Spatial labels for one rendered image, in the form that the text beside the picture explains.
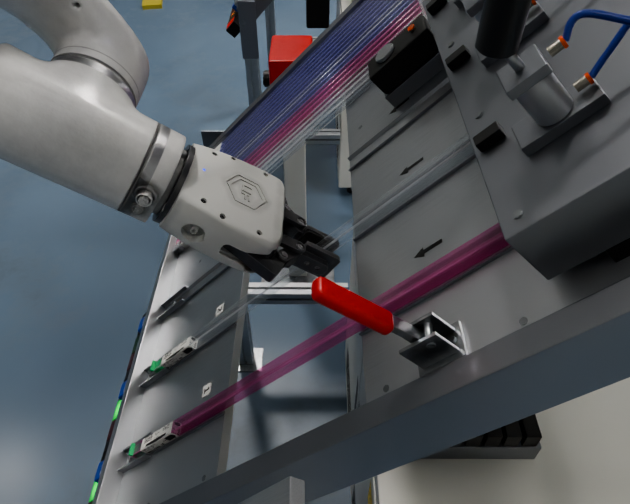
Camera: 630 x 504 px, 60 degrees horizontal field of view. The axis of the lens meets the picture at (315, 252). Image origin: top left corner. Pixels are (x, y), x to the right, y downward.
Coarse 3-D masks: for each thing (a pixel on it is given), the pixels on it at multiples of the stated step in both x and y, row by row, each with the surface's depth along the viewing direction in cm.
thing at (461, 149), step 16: (464, 144) 45; (432, 160) 47; (448, 160) 46; (416, 176) 48; (432, 176) 47; (400, 192) 48; (416, 192) 48; (368, 208) 51; (384, 208) 49; (352, 224) 51; (368, 224) 51; (336, 240) 52; (288, 272) 56; (256, 288) 59; (272, 288) 57; (240, 304) 60; (256, 304) 59; (224, 320) 61; (192, 336) 65; (208, 336) 63; (160, 368) 68
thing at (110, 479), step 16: (176, 256) 87; (160, 272) 83; (160, 288) 81; (160, 304) 80; (144, 320) 77; (160, 320) 78; (144, 336) 75; (144, 352) 73; (144, 368) 72; (128, 384) 69; (128, 400) 68; (128, 416) 67; (112, 432) 65; (128, 432) 66; (112, 448) 63; (112, 464) 62; (112, 480) 61; (96, 496) 60; (112, 496) 60
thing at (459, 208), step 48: (384, 96) 63; (432, 96) 55; (384, 144) 57; (432, 144) 50; (384, 192) 52; (432, 192) 47; (480, 192) 42; (384, 240) 48; (432, 240) 43; (384, 288) 45; (480, 288) 37; (528, 288) 34; (576, 288) 32; (384, 336) 42; (480, 336) 35; (384, 384) 39
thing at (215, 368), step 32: (192, 256) 83; (192, 288) 76; (224, 288) 68; (192, 320) 70; (160, 352) 73; (192, 352) 65; (224, 352) 60; (160, 384) 68; (192, 384) 61; (224, 384) 56; (160, 416) 63; (224, 416) 53; (128, 448) 63; (160, 448) 59; (192, 448) 54; (224, 448) 51; (128, 480) 61; (160, 480) 56; (192, 480) 51
